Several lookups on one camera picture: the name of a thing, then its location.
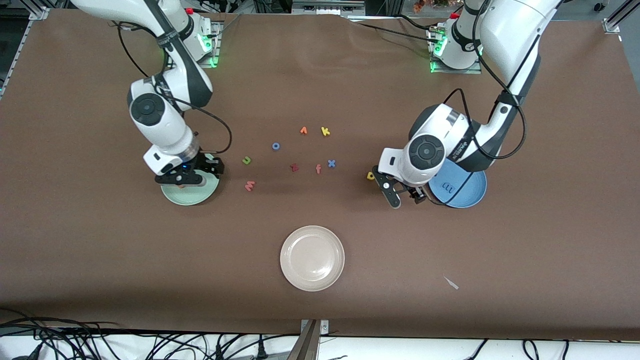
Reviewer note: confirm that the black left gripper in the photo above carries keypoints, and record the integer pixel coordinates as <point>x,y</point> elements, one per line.
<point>416,193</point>

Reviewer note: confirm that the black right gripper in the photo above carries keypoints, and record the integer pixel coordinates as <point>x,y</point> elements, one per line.
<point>204,162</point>

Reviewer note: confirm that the blue letter m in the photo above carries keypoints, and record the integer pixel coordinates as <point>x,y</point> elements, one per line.
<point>448,188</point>

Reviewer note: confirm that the pink letter w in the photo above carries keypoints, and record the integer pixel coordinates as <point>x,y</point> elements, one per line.
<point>250,186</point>

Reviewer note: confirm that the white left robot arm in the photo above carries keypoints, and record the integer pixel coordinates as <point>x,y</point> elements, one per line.
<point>510,30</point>

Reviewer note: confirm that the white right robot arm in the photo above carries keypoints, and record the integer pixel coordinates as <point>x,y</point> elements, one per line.
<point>160,120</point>

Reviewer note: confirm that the light green plate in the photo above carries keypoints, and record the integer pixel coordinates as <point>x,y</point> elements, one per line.
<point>200,196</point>

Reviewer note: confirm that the blue plate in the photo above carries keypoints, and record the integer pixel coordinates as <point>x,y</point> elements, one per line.
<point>470,192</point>

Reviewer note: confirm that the small white paper scrap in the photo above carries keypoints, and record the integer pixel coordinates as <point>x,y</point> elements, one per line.
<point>451,283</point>

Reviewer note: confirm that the yellow letter k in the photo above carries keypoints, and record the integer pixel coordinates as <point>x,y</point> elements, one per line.
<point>324,131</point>

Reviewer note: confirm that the beige plate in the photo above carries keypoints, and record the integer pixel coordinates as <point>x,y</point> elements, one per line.
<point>312,258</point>

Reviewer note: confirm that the aluminium bar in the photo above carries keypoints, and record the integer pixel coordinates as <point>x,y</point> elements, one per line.
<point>305,347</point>

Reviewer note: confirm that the orange dried flowers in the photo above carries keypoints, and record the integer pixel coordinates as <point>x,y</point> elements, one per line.
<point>419,6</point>

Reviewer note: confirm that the grey metal box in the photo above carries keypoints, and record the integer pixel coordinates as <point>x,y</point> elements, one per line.
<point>325,7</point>

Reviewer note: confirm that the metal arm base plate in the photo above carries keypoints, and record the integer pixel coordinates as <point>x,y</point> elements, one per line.
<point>218,35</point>
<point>450,71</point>

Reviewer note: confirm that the small metal bracket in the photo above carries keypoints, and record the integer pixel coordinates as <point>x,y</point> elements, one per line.
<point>324,327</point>

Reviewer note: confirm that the aluminium frame rail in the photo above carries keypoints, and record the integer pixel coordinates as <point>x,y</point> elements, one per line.
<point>20,47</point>

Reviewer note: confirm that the metal corner bracket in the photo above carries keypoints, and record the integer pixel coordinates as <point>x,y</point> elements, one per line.
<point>612,26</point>
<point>40,13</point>

